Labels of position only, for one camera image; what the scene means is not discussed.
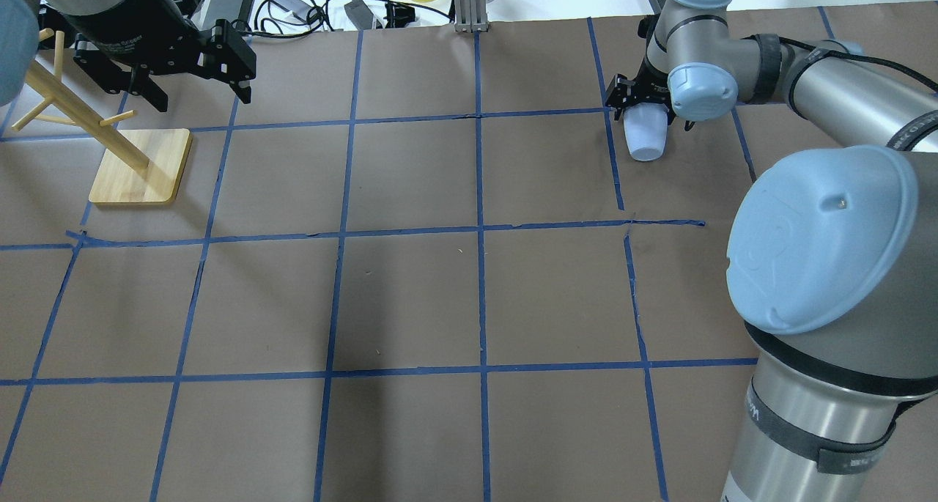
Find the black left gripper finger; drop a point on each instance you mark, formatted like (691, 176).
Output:
(151, 92)
(240, 83)

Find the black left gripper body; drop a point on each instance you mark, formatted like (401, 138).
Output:
(121, 20)

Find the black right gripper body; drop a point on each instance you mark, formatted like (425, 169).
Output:
(654, 86)

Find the white plastic cup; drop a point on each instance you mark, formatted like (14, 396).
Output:
(645, 130)

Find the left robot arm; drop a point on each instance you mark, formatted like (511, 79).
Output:
(123, 44)

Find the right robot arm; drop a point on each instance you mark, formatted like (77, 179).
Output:
(832, 254)

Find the black power adapter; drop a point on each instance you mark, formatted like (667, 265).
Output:
(234, 11)

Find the small black adapter box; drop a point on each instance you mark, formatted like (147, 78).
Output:
(361, 15)

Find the aluminium profile post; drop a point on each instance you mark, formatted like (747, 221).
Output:
(471, 16)

